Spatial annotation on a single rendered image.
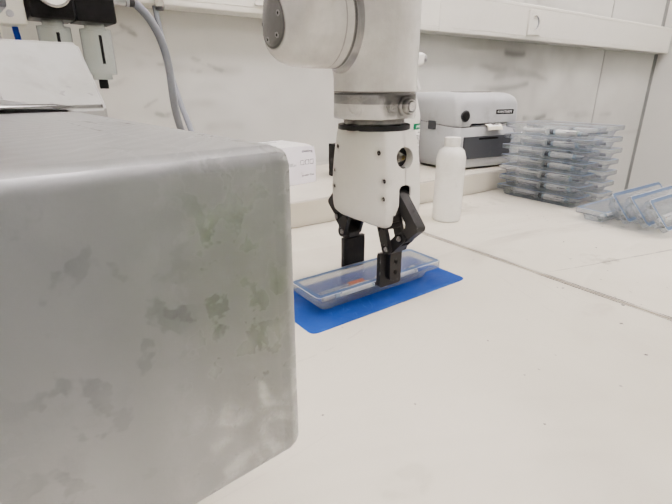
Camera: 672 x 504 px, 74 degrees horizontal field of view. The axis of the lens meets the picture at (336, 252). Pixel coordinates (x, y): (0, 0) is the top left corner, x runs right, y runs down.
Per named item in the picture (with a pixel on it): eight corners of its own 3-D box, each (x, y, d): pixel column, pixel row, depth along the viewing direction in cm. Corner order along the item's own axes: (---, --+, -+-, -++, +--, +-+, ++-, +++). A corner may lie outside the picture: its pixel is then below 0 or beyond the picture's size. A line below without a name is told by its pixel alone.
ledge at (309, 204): (142, 207, 89) (138, 184, 88) (436, 167, 134) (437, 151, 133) (189, 248, 66) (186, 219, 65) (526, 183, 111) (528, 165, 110)
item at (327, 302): (318, 319, 46) (318, 299, 45) (290, 299, 50) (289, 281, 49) (440, 276, 56) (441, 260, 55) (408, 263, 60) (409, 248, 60)
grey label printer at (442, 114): (391, 158, 120) (393, 91, 115) (447, 153, 129) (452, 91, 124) (455, 172, 100) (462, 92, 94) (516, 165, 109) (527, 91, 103)
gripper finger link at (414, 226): (435, 203, 43) (417, 249, 46) (385, 166, 47) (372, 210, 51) (426, 205, 42) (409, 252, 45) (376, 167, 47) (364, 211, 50)
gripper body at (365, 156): (436, 115, 45) (428, 223, 48) (369, 111, 52) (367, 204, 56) (379, 118, 40) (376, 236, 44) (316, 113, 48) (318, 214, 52)
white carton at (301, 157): (183, 188, 85) (178, 148, 82) (281, 173, 99) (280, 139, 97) (214, 199, 76) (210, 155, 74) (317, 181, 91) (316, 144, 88)
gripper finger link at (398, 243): (420, 230, 47) (416, 288, 49) (398, 223, 49) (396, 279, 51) (398, 236, 45) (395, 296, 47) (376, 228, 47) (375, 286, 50)
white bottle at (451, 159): (461, 223, 78) (469, 139, 73) (432, 222, 79) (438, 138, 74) (458, 216, 83) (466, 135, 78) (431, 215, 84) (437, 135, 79)
